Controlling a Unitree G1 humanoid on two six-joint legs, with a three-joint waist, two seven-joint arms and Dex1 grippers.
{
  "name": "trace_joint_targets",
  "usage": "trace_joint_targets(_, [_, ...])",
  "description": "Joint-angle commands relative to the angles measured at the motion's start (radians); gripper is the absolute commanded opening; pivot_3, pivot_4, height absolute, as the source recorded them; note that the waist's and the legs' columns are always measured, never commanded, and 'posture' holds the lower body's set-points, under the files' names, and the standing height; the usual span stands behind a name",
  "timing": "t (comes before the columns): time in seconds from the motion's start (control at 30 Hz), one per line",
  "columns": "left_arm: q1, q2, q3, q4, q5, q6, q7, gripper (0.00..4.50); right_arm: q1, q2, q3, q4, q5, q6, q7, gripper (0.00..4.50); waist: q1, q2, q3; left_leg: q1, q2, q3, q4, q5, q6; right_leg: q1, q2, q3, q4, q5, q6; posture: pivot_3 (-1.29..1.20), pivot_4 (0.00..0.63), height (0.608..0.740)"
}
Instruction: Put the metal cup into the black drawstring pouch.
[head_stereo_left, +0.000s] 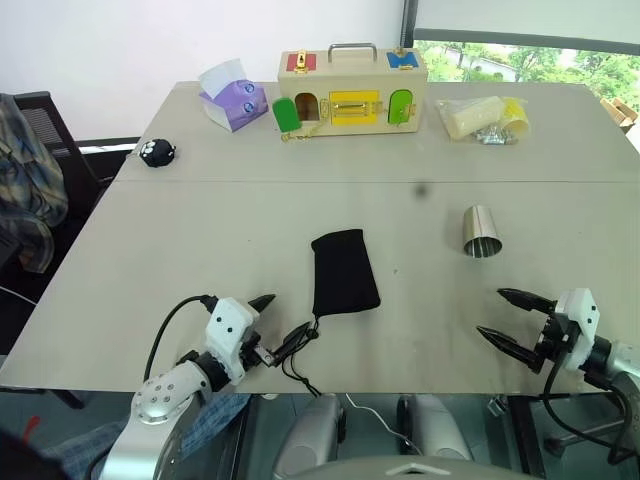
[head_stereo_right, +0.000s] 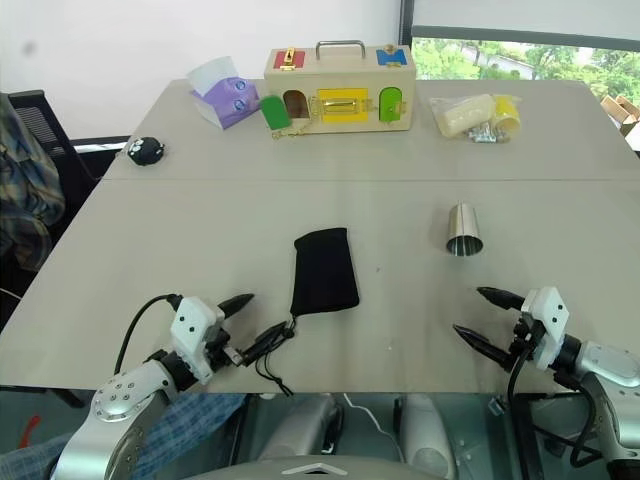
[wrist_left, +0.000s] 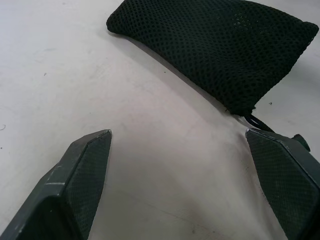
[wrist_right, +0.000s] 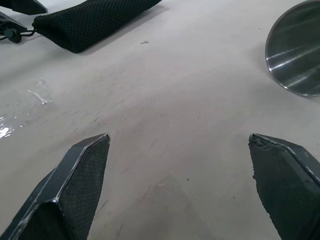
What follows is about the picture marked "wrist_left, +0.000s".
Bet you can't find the black drawstring cord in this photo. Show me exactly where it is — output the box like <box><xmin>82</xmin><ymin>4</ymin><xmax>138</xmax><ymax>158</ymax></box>
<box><xmin>246</xmin><ymin>113</ymin><xmax>276</xmax><ymax>133</ymax></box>

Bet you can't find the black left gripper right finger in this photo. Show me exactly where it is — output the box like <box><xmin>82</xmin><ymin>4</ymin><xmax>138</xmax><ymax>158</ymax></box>
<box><xmin>244</xmin><ymin>128</ymin><xmax>320</xmax><ymax>240</ymax></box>

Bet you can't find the black mesh pouch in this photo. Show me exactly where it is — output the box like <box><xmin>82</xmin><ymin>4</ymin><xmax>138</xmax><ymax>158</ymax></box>
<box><xmin>105</xmin><ymin>0</ymin><xmax>320</xmax><ymax>117</ymax></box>

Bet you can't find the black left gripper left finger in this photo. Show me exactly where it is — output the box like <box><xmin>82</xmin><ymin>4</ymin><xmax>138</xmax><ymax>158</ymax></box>
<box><xmin>0</xmin><ymin>129</ymin><xmax>113</xmax><ymax>240</ymax></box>

